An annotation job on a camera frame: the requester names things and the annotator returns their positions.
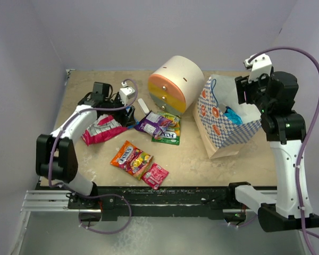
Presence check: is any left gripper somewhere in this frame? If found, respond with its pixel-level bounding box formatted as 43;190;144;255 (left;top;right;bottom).
103;92;136;128

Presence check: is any purple snack bag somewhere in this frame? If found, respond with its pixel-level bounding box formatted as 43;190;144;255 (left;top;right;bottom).
134;111;172;139

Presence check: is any pink snack bag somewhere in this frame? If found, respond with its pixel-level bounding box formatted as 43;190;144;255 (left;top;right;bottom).
81;114;127;146

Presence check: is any large blue snack bag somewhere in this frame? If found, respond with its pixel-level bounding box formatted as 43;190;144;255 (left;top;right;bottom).
224;106;243;125

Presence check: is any checkered paper bag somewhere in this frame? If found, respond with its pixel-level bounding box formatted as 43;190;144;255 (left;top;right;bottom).
192;74;261;159

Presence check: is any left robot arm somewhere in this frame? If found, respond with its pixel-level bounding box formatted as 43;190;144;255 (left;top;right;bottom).
36;79;138;208

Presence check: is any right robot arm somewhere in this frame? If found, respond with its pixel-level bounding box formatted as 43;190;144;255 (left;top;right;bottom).
225;71;319;232

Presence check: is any orange Fox's candy bag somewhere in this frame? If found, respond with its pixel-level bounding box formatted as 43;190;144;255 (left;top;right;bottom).
110;141;153;180

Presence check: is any green Fox's candy bag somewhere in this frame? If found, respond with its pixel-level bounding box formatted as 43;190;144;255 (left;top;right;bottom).
152;112;180;146

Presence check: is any small white plastic bar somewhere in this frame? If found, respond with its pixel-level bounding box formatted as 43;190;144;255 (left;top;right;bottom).
137;98;150;115

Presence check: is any round mini drawer cabinet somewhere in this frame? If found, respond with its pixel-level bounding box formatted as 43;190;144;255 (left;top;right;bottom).
148;56;205;116

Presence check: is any small pink candy packet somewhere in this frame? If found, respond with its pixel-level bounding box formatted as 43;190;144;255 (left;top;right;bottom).
141;163;169;190

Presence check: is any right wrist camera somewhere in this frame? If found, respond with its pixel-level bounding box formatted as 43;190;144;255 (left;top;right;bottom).
244;54;272;83

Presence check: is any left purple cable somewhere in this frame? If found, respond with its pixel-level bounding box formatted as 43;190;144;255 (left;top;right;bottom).
47;78;139;235

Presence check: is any purple cable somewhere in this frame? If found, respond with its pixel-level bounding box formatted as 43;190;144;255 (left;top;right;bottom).
47;78;139;235
227;47;319;245

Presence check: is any black table front rail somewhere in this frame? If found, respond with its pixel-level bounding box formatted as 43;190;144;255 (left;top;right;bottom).
67;186;250;222

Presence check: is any aluminium frame rail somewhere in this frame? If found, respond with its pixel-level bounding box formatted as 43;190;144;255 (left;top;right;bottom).
20;190;72;213

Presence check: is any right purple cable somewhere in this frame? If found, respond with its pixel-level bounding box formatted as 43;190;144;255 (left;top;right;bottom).
227;47;319;245

